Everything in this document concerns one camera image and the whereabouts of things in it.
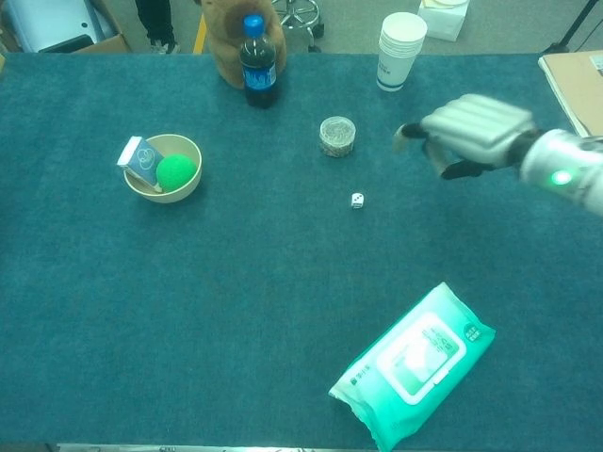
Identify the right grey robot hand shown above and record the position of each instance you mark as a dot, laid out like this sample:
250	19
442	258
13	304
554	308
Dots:
476	127

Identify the small white die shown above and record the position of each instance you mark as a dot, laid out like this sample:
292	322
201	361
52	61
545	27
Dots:
357	200

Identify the white carton box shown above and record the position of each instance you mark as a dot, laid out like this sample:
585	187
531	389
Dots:
447	23

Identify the flat cardboard sheet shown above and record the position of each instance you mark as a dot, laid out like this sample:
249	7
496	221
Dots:
575	80

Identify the black tripod stand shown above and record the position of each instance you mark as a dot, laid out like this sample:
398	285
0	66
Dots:
565	40

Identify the round clear jar of staples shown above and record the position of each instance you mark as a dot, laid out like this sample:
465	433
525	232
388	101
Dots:
337	136

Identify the chrome stool base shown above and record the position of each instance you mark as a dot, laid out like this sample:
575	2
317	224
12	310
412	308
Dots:
301	16

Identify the cola bottle with blue label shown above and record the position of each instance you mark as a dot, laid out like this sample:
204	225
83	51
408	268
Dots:
258	70

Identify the green wet wipes pack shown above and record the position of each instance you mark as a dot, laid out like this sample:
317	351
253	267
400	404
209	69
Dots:
414	367

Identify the brown plush toy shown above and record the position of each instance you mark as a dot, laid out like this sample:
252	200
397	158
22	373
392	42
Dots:
221	47

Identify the teal felt table cloth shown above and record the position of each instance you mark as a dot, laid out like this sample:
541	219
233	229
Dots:
235	282

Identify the beige bowl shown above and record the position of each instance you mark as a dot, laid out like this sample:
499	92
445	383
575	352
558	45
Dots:
188	146

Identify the green ball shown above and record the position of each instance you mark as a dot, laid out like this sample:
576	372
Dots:
175	172

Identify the person legs in dark trousers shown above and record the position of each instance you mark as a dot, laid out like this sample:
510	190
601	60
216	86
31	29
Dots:
158	23

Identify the small blue white carton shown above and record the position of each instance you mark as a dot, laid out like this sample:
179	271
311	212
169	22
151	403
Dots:
141	162

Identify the cardboard box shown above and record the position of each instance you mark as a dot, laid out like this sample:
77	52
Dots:
110	43

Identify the light blue plastic case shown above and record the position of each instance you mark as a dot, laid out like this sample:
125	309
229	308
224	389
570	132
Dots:
52	23

